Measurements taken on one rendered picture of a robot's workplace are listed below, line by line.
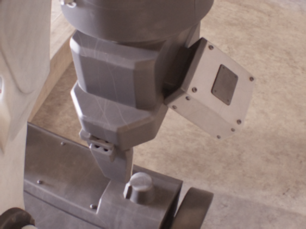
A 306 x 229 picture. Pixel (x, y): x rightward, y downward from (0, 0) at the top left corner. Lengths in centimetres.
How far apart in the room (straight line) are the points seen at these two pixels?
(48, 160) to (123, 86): 54
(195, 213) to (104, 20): 52
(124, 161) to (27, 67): 15
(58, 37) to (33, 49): 79
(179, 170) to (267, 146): 25
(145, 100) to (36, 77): 19
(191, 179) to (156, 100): 73
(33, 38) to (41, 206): 41
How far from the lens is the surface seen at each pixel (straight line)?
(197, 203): 69
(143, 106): 24
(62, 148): 76
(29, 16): 36
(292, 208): 98
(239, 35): 140
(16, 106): 40
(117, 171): 29
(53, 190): 71
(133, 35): 19
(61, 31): 120
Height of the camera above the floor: 79
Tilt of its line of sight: 47 degrees down
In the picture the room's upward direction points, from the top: 5 degrees clockwise
